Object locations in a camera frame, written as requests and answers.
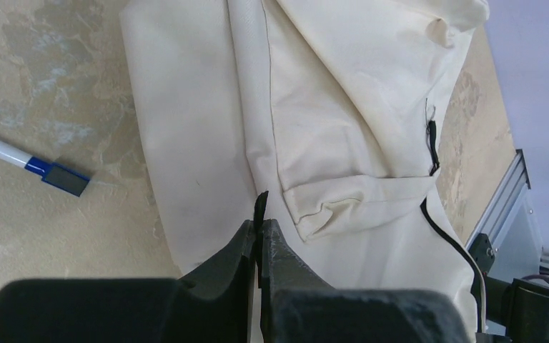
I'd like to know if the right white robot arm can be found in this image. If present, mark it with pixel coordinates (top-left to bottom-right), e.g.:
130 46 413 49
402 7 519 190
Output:
468 234 549 342

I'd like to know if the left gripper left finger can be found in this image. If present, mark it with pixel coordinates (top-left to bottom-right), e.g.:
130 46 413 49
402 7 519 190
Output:
0 221 255 342

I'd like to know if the beige canvas backpack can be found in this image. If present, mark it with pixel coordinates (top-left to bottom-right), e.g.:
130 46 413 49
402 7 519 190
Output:
120 1 489 342

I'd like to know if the blue capped white marker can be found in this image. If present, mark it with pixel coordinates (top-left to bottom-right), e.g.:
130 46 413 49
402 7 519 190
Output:
0 140 90 197

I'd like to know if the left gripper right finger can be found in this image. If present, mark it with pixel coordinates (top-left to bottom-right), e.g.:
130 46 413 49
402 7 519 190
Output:
260 219 470 342

